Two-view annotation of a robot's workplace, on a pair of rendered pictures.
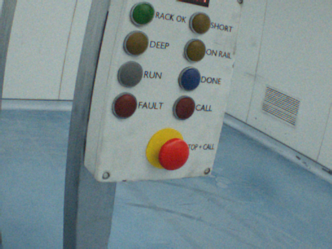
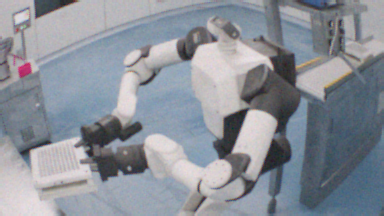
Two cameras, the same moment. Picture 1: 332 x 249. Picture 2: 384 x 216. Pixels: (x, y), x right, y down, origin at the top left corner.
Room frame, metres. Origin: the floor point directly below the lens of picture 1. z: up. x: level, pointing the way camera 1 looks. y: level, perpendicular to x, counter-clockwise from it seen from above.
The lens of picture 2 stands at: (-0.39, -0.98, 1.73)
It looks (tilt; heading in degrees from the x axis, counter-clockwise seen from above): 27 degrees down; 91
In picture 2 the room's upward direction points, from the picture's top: 6 degrees counter-clockwise
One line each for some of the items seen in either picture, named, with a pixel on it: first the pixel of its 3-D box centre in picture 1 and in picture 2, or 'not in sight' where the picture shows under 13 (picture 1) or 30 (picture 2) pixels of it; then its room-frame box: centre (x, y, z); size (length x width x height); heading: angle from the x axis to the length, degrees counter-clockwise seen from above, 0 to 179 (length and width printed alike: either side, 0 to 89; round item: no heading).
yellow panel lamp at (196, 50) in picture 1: (196, 50); not in sight; (0.51, -0.02, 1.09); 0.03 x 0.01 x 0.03; 124
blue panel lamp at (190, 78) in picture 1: (190, 79); not in sight; (0.51, -0.02, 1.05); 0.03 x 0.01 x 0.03; 124
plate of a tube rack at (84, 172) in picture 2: not in sight; (57, 162); (-0.88, 0.05, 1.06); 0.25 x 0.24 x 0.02; 111
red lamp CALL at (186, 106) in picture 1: (185, 107); not in sight; (0.51, -0.02, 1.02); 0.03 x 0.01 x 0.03; 124
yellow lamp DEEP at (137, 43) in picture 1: (137, 43); not in sight; (0.47, 0.05, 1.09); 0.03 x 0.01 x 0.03; 124
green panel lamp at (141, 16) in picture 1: (142, 13); not in sight; (0.47, 0.05, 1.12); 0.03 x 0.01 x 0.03; 124
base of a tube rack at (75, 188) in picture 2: not in sight; (61, 174); (-0.88, 0.05, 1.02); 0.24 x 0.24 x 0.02; 21
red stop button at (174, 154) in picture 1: (168, 150); not in sight; (0.50, -0.01, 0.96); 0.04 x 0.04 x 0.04; 34
